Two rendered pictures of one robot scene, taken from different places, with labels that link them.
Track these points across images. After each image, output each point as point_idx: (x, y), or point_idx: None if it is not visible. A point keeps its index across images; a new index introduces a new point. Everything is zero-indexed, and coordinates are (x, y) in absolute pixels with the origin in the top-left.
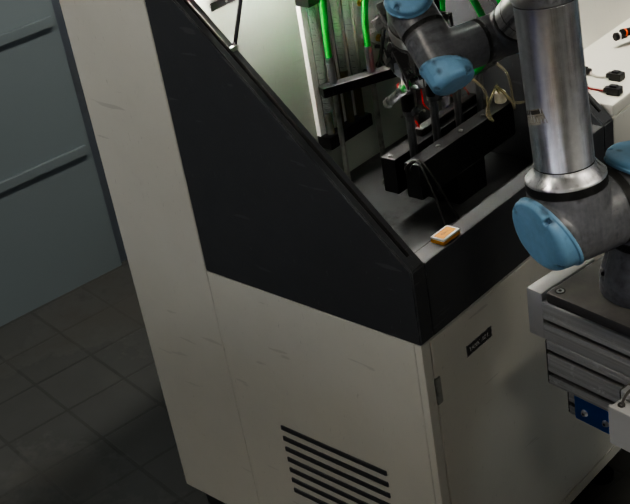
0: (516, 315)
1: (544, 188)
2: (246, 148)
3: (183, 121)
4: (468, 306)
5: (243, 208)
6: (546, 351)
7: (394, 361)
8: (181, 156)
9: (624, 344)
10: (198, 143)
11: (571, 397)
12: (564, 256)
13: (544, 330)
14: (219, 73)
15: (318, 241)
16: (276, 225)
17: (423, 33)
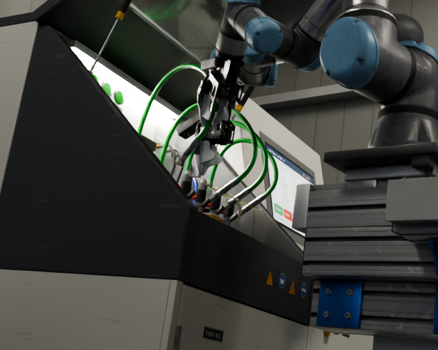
0: (240, 348)
1: (355, 7)
2: (72, 136)
3: (23, 130)
4: (214, 291)
5: (47, 192)
6: (304, 240)
7: (144, 305)
8: (8, 161)
9: (386, 193)
10: (29, 145)
11: (314, 306)
12: (367, 46)
13: (306, 219)
14: (73, 81)
15: (108, 201)
16: (73, 198)
17: (253, 9)
